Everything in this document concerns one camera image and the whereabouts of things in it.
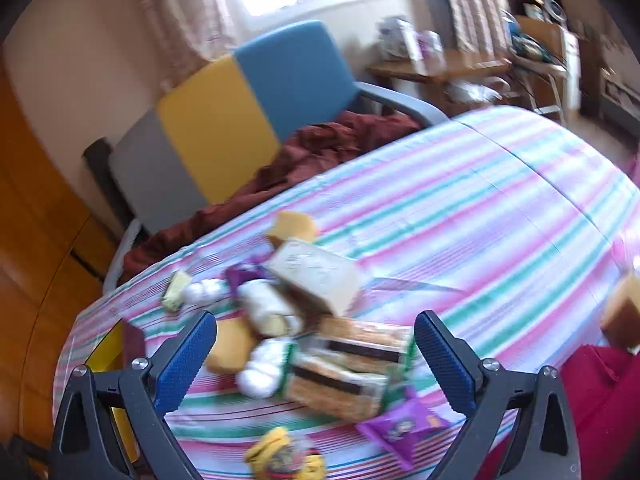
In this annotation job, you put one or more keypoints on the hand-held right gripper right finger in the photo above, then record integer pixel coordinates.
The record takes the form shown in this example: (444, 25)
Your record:
(445, 355)

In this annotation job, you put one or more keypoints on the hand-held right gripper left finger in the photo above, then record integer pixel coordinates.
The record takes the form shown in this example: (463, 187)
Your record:
(185, 360)

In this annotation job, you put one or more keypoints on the orange sponge cake piece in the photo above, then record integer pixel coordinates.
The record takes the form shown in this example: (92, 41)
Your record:
(230, 347)

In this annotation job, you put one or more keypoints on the pale yellow-green packet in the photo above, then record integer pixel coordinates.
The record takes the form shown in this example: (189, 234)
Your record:
(175, 290)

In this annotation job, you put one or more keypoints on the yellow box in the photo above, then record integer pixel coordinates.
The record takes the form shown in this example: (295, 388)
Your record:
(107, 355)

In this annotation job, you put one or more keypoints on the purple snack packet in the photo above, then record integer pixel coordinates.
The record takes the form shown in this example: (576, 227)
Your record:
(239, 276)
(400, 425)

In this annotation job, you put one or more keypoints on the white roll cake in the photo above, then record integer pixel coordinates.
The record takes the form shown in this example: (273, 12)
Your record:
(262, 305)

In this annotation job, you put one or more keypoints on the yellow snack packet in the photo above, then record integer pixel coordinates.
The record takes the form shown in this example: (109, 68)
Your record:
(280, 447)

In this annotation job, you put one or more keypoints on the beige cardboard box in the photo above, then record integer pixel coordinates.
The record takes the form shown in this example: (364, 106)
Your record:
(315, 270)

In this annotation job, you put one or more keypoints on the yellow sponge cake piece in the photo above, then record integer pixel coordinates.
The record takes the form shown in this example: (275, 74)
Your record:
(295, 227)

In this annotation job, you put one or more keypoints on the pink green striped bedsheet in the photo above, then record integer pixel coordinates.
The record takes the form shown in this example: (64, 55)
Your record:
(475, 210)

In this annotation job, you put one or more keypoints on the red cloth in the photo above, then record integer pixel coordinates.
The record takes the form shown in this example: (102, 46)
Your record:
(605, 400)

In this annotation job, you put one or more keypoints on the wooden wardrobe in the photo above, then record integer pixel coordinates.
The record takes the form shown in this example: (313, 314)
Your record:
(35, 260)

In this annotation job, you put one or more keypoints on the brown wrapped cake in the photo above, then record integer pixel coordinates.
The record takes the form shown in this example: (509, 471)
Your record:
(622, 310)

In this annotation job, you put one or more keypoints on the black upright panel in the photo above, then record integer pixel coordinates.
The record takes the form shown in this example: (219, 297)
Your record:
(102, 175)

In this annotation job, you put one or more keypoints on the maroon blanket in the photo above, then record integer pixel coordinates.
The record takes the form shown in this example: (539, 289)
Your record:
(310, 155)

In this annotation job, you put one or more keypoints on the blue yellow grey headboard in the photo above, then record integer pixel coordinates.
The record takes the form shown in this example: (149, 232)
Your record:
(220, 110)

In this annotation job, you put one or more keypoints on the wooden desk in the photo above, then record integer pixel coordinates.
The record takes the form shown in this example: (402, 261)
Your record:
(450, 67)

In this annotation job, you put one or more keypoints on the white bags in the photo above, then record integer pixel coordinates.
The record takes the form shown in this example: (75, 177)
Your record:
(400, 35)

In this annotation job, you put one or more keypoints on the pale pink curtain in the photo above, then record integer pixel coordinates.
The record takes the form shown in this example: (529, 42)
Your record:
(470, 5)
(185, 15)

